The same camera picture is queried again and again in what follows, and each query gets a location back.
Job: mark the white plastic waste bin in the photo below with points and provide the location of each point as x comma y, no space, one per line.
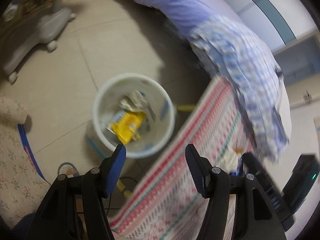
160,97

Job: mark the yellow tube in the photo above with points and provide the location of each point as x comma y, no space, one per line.
185,108

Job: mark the grey wheeled chair base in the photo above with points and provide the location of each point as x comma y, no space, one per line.
37,37

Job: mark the white ribbed roll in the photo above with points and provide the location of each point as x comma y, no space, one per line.
10,12

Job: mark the purple bed sheet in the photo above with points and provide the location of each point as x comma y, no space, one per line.
180,2

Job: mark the white paper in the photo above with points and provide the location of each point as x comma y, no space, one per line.
231,158

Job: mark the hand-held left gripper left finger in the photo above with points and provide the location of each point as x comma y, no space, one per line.
117,170

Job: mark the crumpled silver wrapper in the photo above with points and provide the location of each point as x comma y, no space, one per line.
133,101

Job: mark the floral beige cushion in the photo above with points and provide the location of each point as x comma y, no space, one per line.
12,167

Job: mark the blue slipper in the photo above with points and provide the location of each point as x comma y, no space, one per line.
67,170

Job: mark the person's dark trouser leg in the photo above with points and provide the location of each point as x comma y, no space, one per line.
25,223

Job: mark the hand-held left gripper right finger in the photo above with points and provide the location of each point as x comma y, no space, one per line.
195,170

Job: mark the white sliding wardrobe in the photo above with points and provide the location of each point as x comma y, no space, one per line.
300,62

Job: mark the yellow snack packet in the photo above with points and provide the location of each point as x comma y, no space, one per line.
127,125

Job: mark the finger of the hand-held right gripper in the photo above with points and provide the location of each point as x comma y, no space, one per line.
252,165

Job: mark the blue checked blanket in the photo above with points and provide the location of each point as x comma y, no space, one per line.
250,80

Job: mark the yellow plug adapter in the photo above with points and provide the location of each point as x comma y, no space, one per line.
123,188

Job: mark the red striped patterned blanket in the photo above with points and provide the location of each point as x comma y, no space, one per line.
175,180

